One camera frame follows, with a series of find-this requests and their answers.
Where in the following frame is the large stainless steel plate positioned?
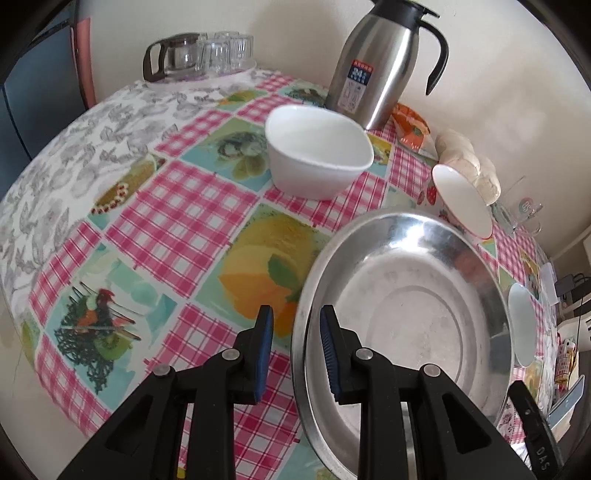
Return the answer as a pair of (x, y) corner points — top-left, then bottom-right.
(291, 208), (513, 480)

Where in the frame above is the stainless steel thermos jug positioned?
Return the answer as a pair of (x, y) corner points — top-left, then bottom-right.
(324, 0), (450, 131)

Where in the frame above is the pink checked tablecloth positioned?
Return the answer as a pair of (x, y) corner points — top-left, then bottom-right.
(0, 68), (559, 480)

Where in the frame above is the small white plate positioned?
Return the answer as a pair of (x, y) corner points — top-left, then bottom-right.
(431, 164), (495, 240)

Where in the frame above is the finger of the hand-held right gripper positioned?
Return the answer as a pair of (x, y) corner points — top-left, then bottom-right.
(508, 381), (565, 472)

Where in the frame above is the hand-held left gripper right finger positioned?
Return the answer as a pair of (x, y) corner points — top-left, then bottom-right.
(320, 305), (536, 480)

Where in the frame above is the small white bowl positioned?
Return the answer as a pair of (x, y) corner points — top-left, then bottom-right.
(508, 282), (539, 367)

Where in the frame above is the light blue board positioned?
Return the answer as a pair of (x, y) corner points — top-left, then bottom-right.
(547, 375), (586, 428)

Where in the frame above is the pink board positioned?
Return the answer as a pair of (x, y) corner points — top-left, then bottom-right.
(75, 6), (99, 110)

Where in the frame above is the white square bowl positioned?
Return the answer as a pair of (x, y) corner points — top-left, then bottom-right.
(264, 104), (375, 200)

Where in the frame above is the clear glass mug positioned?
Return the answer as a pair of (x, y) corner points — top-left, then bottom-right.
(492, 175), (543, 236)

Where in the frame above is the colourful snack packet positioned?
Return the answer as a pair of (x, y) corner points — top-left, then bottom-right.
(556, 338), (579, 398)

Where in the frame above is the blue cabinet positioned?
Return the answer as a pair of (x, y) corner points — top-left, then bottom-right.
(0, 0), (90, 160)

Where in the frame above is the orange snack packet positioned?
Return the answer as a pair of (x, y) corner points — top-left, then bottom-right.
(392, 102), (437, 158)

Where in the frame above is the glass coffee pot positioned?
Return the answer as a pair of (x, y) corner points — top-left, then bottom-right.
(142, 32), (204, 84)

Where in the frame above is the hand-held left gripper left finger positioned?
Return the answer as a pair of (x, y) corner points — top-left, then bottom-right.
(58, 305), (275, 480)

